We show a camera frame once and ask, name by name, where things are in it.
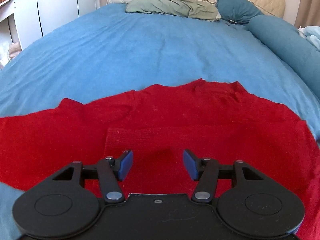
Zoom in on red knit garment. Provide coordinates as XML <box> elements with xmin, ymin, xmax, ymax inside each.
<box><xmin>1</xmin><ymin>80</ymin><xmax>319</xmax><ymax>239</ymax></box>

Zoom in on blue bed sheet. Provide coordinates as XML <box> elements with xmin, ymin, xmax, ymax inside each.
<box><xmin>0</xmin><ymin>3</ymin><xmax>320</xmax><ymax>240</ymax></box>

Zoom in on teal rolled duvet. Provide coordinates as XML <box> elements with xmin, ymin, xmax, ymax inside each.
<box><xmin>248</xmin><ymin>15</ymin><xmax>319</xmax><ymax>96</ymax></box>

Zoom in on dark teal pillow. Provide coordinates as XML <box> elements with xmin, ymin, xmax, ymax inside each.
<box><xmin>216</xmin><ymin>0</ymin><xmax>263</xmax><ymax>24</ymax></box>

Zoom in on green pillow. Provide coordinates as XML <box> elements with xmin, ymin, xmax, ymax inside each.
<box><xmin>125</xmin><ymin>0</ymin><xmax>222</xmax><ymax>22</ymax></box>

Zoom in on white wardrobe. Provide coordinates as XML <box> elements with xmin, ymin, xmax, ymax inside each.
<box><xmin>37</xmin><ymin>0</ymin><xmax>99</xmax><ymax>36</ymax></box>

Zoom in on white shelf unit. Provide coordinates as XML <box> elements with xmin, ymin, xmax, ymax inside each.
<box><xmin>0</xmin><ymin>0</ymin><xmax>43</xmax><ymax>55</ymax></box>

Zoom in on light blue blanket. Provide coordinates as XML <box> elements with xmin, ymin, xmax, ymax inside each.
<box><xmin>298</xmin><ymin>26</ymin><xmax>320</xmax><ymax>51</ymax></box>

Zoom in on beige curtain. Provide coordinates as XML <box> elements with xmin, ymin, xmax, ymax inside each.
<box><xmin>295</xmin><ymin>0</ymin><xmax>320</xmax><ymax>28</ymax></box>

